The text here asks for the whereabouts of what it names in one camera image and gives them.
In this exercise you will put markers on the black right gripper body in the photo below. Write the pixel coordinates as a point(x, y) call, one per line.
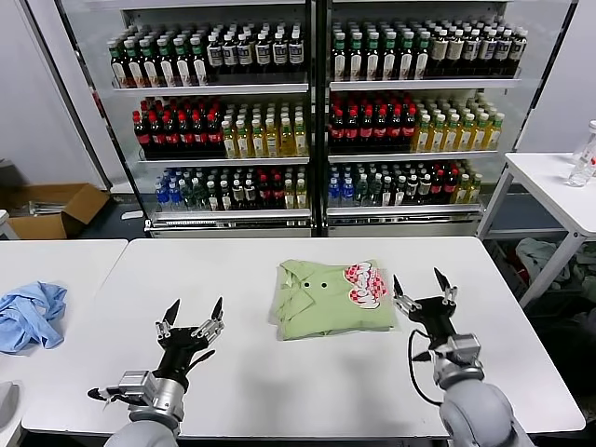
point(437, 321)

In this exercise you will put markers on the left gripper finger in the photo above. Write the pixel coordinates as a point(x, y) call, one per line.
point(212, 329)
point(164, 328)

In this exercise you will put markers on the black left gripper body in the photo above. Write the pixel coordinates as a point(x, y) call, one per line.
point(179, 349)

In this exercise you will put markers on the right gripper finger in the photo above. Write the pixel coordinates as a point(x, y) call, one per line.
point(450, 295)
point(407, 306)

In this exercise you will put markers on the green polo shirt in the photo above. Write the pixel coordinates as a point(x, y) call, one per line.
point(326, 312)

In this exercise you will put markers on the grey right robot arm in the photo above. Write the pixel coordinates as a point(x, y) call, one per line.
point(479, 414)

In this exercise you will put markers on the glass front beverage cooler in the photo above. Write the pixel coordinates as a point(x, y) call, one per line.
point(224, 226)
point(401, 226)

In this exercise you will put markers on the grey green cloth pile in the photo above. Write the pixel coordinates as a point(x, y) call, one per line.
point(536, 253)

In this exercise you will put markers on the yellow juice bottle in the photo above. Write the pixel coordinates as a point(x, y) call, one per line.
point(465, 136)
point(290, 198)
point(437, 137)
point(301, 139)
point(422, 137)
point(273, 140)
point(258, 141)
point(229, 142)
point(302, 198)
point(462, 191)
point(451, 136)
point(287, 139)
point(475, 190)
point(243, 142)
point(495, 134)
point(480, 135)

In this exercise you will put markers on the red cap cola bottle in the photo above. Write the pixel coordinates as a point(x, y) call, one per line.
point(352, 130)
point(186, 134)
point(215, 133)
point(438, 186)
point(278, 193)
point(409, 126)
point(265, 193)
point(142, 135)
point(157, 135)
point(367, 129)
point(451, 186)
point(201, 133)
point(338, 130)
point(396, 127)
point(172, 134)
point(381, 128)

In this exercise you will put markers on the white cap dark drink bottle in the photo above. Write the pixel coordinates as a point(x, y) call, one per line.
point(238, 193)
point(411, 190)
point(400, 193)
point(251, 192)
point(213, 200)
point(388, 194)
point(226, 200)
point(424, 188)

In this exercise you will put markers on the clear green water bottle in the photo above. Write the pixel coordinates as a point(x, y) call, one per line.
point(201, 199)
point(361, 194)
point(375, 193)
point(188, 199)

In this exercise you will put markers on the small white floor object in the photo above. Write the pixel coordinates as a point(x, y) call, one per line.
point(131, 215)

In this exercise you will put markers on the blue water bottle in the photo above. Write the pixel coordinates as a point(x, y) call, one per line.
point(335, 195)
point(175, 198)
point(162, 198)
point(348, 195)

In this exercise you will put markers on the crumpled light blue shirt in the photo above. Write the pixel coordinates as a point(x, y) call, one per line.
point(29, 316)

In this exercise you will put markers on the open cardboard box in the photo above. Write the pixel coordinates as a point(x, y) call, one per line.
point(80, 205)

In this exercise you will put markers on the white side table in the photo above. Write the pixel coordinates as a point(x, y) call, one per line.
point(536, 172)

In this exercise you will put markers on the clear plastic water bottle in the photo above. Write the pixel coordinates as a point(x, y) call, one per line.
point(580, 174)

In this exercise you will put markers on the white furniture piece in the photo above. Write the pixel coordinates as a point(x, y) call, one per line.
point(7, 228)

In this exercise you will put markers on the clear bottle with red label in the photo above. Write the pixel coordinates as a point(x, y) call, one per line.
point(585, 142)

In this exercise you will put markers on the green cap dark tea bottle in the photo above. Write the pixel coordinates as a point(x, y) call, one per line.
point(135, 70)
point(199, 66)
point(407, 59)
point(339, 60)
point(390, 60)
point(423, 58)
point(184, 67)
point(151, 69)
point(167, 68)
point(118, 70)
point(373, 60)
point(356, 60)

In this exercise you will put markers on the beige label dark drink bottle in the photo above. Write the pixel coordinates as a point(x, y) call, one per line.
point(438, 51)
point(488, 50)
point(504, 50)
point(455, 51)
point(472, 51)
point(518, 49)

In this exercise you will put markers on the open glass cooler door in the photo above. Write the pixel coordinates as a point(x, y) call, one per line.
point(536, 56)
point(82, 93)

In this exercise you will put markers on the white label dark drink bottle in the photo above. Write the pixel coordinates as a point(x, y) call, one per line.
point(280, 52)
point(296, 51)
point(214, 56)
point(246, 54)
point(230, 55)
point(262, 53)

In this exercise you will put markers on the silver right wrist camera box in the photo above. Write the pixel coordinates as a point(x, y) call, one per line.
point(465, 349)

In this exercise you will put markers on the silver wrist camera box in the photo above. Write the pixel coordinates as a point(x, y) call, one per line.
point(137, 385)
point(465, 349)

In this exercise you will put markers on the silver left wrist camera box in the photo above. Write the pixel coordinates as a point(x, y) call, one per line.
point(137, 385)

